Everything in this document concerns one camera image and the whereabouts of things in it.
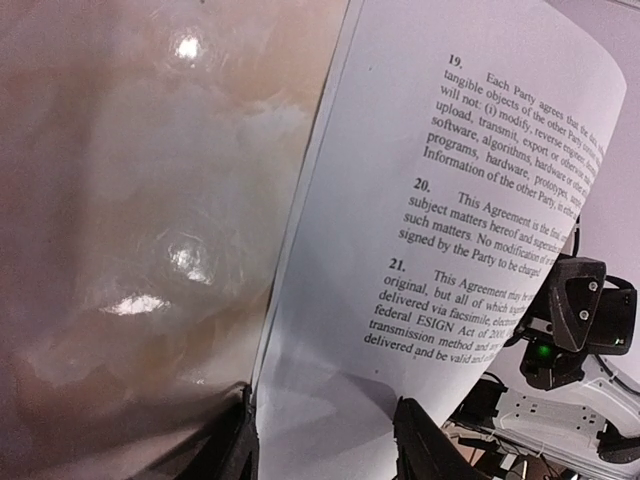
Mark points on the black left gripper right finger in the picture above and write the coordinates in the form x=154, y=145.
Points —
x=424, y=451

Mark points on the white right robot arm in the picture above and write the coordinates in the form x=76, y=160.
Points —
x=574, y=408

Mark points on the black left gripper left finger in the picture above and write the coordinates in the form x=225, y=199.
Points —
x=233, y=452

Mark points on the white paper sheet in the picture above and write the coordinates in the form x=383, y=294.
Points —
x=457, y=144

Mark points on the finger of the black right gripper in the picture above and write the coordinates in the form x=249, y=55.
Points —
x=574, y=286

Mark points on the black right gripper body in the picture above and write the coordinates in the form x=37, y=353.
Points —
x=545, y=366

